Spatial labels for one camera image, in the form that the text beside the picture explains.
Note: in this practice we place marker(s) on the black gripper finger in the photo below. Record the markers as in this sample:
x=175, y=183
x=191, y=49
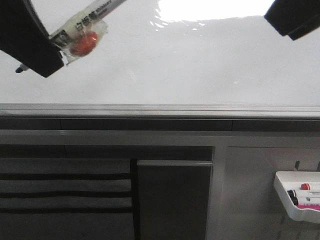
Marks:
x=23, y=36
x=294, y=18

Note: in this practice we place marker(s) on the white whiteboard marker with tape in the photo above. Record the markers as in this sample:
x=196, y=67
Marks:
x=80, y=34

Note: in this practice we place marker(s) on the white plastic marker tray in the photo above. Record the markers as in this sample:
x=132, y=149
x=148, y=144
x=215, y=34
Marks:
x=292, y=180

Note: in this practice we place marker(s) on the grey striped fabric organizer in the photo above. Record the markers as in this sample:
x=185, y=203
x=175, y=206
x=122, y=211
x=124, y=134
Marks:
x=69, y=199

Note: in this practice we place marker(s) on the red capped marker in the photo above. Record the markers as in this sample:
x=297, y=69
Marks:
x=310, y=186

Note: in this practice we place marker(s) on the black capped marker upper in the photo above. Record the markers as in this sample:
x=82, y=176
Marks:
x=303, y=193

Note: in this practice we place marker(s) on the black capped marker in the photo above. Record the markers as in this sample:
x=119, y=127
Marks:
x=303, y=193
x=306, y=201

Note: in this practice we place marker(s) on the black capped marker lower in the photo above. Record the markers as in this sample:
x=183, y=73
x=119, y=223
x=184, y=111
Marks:
x=306, y=201

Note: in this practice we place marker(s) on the pink eraser block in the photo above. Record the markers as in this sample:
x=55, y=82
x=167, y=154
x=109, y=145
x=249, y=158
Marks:
x=313, y=207

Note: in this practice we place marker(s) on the dark grey panel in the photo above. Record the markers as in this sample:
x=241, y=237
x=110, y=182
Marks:
x=173, y=201

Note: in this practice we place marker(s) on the white whiteboard with metal frame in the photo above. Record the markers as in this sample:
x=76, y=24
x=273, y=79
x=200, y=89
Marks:
x=206, y=58

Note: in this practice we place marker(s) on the black wall hook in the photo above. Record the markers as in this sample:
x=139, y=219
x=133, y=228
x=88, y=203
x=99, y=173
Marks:
x=296, y=166

